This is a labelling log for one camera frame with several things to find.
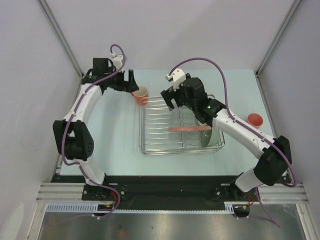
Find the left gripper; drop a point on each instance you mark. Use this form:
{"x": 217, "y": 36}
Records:
{"x": 129, "y": 86}

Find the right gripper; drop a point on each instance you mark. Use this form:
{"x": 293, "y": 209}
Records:
{"x": 169, "y": 94}

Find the orange mug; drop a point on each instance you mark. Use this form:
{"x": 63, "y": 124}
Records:
{"x": 141, "y": 95}

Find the pink cream floral plate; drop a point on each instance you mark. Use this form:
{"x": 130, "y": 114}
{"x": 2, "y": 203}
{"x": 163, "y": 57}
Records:
{"x": 189, "y": 128}

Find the light green bowl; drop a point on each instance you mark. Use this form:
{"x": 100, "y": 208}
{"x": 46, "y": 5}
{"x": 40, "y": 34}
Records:
{"x": 210, "y": 138}

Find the pink plastic cup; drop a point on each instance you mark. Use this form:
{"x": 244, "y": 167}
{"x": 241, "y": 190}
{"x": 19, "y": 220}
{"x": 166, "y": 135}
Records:
{"x": 255, "y": 120}

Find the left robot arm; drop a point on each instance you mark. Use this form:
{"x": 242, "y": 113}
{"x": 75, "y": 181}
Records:
{"x": 72, "y": 137}

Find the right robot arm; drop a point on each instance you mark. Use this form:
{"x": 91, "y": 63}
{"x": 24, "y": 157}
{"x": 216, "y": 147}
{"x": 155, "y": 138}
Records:
{"x": 273, "y": 153}

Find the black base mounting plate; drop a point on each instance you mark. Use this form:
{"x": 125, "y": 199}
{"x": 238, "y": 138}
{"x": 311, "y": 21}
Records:
{"x": 167, "y": 193}

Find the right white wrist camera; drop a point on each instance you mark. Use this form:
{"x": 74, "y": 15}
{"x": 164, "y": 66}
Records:
{"x": 177, "y": 77}

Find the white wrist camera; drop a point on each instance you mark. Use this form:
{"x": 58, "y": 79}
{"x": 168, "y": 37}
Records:
{"x": 117, "y": 60}
{"x": 177, "y": 77}

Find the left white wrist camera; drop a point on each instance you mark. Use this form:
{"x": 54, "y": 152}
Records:
{"x": 117, "y": 60}

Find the metal wire dish rack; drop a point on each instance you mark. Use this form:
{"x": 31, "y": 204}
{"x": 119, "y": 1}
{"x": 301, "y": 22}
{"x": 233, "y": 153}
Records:
{"x": 154, "y": 138}

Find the white cable duct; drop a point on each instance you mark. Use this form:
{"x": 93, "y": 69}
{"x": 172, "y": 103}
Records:
{"x": 72, "y": 207}

